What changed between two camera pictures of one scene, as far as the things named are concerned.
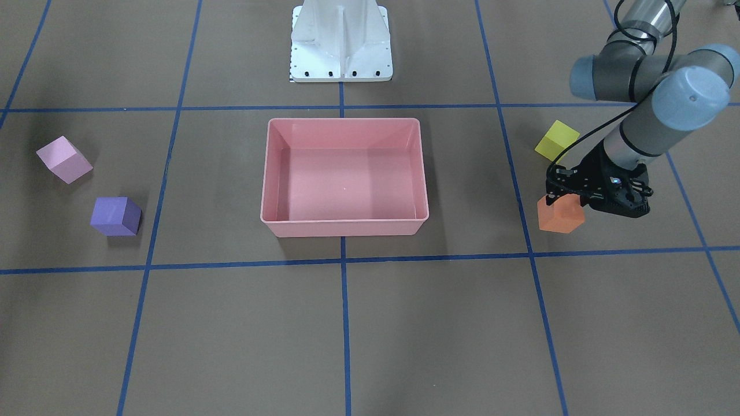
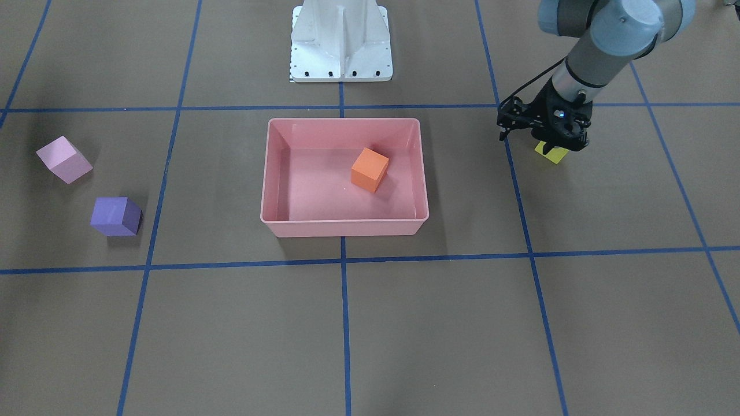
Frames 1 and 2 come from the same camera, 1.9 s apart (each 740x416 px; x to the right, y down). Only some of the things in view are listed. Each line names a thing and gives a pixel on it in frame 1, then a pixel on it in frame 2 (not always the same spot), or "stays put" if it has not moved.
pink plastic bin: (335, 177) stays put
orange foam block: (565, 215) to (369, 170)
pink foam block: (62, 158) stays put
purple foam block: (116, 216) stays put
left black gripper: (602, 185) to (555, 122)
